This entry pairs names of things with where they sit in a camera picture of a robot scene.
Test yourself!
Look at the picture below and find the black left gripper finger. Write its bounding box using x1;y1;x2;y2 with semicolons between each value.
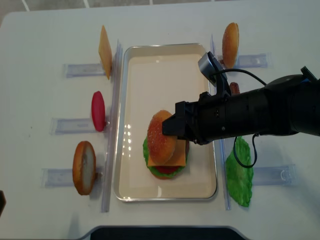
0;190;7;213

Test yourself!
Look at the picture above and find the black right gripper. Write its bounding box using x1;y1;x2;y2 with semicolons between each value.
162;92;232;145

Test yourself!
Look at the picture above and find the brown top bun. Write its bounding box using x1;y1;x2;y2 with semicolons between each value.
147;110;177;167

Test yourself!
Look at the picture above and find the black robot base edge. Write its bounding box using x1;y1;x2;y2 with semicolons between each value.
88;226;247;240

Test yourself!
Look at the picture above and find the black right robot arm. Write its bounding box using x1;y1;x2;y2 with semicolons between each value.
162;67;320;145

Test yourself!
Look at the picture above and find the orange cheese slice on burger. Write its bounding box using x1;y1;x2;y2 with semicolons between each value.
147;140;187;167

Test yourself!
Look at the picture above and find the tomato slice on burger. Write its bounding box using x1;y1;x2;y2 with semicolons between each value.
155;166;179;174

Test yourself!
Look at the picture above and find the green lettuce on burger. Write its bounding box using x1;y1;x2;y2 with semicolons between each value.
143;137;188;168

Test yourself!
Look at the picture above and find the upright brown meat patty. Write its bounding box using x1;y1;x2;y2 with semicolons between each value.
229;82;240;95

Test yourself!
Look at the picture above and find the upright red tomato slice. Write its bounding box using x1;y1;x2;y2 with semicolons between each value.
91;91;106;132

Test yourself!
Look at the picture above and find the upright green lettuce leaf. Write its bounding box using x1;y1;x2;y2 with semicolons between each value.
225;136;254;208

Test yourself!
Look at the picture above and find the clear tomato holder track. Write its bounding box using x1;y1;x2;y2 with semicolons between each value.
49;118;97;135

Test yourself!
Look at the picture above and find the upright orange cheese slice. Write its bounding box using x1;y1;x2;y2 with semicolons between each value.
98;25;113;80

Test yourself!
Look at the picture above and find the clear lettuce holder track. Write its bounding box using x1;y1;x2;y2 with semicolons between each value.
252;164;297;186

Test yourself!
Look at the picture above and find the clear cheese holder track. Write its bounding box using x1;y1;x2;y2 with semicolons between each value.
62;63;106;78

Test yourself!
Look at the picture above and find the silver metal tray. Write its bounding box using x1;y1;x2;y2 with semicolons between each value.
113;43;218;202

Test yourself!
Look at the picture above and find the clear left bun holder track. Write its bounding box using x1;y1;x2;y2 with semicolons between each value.
40;167;103;188

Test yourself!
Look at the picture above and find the clear bun holder track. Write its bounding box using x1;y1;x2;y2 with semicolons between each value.
40;167;103;188
233;52;273;69

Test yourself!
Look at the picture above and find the bottom bun on burger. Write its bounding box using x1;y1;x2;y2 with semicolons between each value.
147;166;185;180

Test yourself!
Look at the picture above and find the left upright bun half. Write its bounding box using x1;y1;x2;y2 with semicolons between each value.
72;141;96;196

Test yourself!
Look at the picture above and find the upright bun half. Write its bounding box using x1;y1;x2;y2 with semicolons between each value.
72;141;96;196
222;22;239;69

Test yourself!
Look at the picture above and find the right upright bun half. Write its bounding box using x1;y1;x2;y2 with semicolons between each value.
222;22;239;69

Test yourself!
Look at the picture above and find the clear right bun holder track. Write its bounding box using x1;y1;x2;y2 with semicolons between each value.
233;52;273;69

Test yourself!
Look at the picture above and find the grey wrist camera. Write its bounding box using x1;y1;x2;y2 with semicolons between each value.
198;51;228;87

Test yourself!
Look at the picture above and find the clear left long rail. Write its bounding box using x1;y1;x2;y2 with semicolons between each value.
101;41;123;213

